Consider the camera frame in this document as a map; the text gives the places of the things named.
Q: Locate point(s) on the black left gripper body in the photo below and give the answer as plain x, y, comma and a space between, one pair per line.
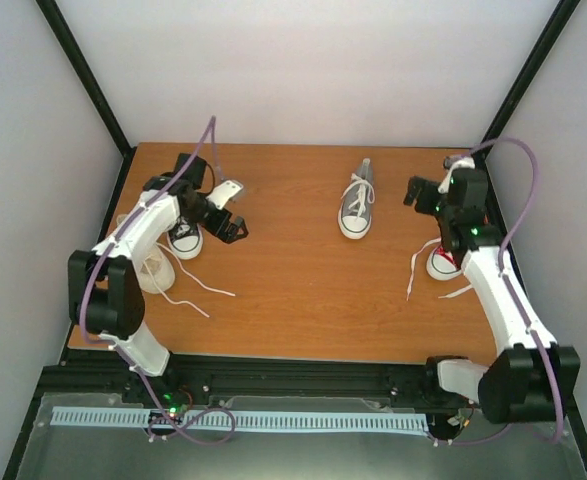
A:
215, 226

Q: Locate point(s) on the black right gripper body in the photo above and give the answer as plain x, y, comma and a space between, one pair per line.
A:
424, 205

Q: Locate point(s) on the white lace of grey sneaker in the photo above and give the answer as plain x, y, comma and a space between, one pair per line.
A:
357, 200

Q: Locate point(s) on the grey low-top sneaker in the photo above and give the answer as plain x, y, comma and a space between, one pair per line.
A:
364, 169

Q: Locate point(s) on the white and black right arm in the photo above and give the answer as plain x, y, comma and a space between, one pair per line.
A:
532, 376

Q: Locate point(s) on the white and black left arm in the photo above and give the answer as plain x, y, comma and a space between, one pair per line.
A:
105, 295

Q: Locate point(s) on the white lace of black sneaker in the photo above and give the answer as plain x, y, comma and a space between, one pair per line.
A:
183, 230

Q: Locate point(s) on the black high-top sneaker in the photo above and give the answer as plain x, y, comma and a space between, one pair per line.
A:
187, 249

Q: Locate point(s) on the red high-top sneaker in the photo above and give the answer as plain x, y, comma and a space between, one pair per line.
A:
441, 265

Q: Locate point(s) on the white high-top sneaker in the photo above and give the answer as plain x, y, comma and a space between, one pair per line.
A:
156, 275

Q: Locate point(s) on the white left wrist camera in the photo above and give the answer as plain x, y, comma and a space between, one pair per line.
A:
227, 191

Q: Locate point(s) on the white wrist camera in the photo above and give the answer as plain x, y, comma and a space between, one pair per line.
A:
227, 191
451, 164

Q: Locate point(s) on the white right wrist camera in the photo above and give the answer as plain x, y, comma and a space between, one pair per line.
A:
451, 164

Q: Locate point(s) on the black aluminium frame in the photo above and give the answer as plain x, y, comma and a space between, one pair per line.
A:
90, 371

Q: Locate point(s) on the light blue slotted cable duct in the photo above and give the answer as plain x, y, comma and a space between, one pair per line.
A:
244, 421

